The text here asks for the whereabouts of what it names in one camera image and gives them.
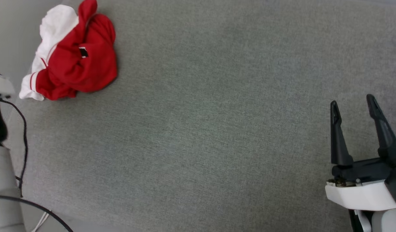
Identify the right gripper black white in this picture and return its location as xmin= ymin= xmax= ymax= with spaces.
xmin=325 ymin=94 xmax=396 ymax=212

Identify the thin white cable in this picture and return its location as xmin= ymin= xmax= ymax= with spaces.
xmin=31 ymin=210 xmax=52 ymax=232

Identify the thin black cable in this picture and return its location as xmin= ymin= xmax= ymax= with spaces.
xmin=0 ymin=98 xmax=28 ymax=198
xmin=0 ymin=195 xmax=73 ymax=232

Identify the red and white jersey garment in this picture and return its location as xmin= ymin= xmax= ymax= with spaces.
xmin=19 ymin=0 xmax=118 ymax=101

